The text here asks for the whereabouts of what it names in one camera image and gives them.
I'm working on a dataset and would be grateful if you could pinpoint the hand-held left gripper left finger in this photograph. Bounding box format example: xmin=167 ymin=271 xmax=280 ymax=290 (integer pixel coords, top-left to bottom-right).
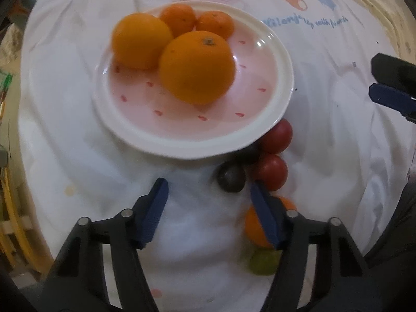
xmin=39 ymin=177 xmax=170 ymax=312

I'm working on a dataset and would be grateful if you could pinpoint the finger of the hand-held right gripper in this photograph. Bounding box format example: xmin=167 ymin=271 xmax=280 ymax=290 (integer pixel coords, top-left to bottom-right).
xmin=371 ymin=54 xmax=416 ymax=87
xmin=369 ymin=83 xmax=416 ymax=122

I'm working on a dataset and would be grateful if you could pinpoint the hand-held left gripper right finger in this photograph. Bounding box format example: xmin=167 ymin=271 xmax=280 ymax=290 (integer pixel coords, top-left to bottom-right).
xmin=250 ymin=181 xmax=387 ymax=312

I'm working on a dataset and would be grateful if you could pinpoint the small tangerine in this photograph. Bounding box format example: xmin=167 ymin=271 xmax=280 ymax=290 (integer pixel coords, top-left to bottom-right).
xmin=159 ymin=4 xmax=197 ymax=38
xmin=244 ymin=196 xmax=298 ymax=248
xmin=196 ymin=11 xmax=235 ymax=41

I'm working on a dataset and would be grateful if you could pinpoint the red cherry tomato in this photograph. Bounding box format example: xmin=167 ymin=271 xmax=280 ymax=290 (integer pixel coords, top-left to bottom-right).
xmin=250 ymin=154 xmax=289 ymax=192
xmin=258 ymin=119 xmax=293 ymax=155

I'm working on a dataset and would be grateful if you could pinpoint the green cherry tomato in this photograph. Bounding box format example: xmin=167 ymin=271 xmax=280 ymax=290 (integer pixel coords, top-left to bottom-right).
xmin=249 ymin=248 xmax=283 ymax=276

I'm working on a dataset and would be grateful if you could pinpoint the pink strawberry ceramic bowl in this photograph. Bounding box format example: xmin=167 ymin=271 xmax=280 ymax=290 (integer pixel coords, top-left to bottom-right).
xmin=93 ymin=1 xmax=296 ymax=160

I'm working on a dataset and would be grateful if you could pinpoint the large orange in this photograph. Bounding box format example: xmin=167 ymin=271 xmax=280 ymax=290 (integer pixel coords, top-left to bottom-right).
xmin=111 ymin=12 xmax=174 ymax=70
xmin=159 ymin=30 xmax=236 ymax=105

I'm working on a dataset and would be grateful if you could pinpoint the cream floral blanket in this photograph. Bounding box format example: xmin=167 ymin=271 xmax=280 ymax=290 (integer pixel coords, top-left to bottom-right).
xmin=320 ymin=0 xmax=416 ymax=69

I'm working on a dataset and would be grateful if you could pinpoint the white cartoon printed blanket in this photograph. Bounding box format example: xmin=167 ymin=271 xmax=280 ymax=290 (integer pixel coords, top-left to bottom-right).
xmin=18 ymin=0 xmax=416 ymax=312

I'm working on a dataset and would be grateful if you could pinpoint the dark grey cloth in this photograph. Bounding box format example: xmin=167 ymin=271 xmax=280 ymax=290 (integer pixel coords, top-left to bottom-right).
xmin=364 ymin=175 xmax=416 ymax=312

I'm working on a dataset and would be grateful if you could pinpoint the yellow wooden chair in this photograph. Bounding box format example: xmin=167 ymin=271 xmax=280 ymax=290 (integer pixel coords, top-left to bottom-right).
xmin=0 ymin=162 xmax=54 ymax=274

